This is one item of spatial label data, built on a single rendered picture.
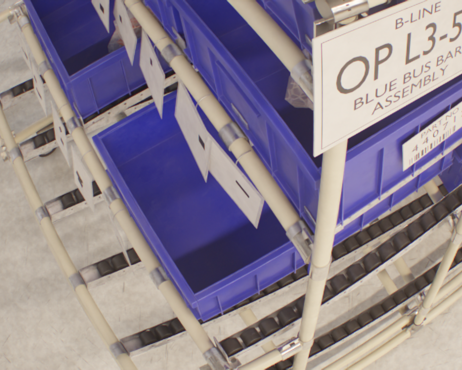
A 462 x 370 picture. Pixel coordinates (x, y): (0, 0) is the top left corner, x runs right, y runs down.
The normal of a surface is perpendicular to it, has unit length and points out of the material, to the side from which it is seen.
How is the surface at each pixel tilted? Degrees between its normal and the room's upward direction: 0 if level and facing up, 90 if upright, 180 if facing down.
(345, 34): 90
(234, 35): 4
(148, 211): 3
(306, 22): 98
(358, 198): 90
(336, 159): 90
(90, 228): 0
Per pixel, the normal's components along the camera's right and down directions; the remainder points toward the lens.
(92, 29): -0.08, -0.46
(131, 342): 0.12, -0.56
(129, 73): 0.50, 0.75
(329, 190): -0.26, 0.85
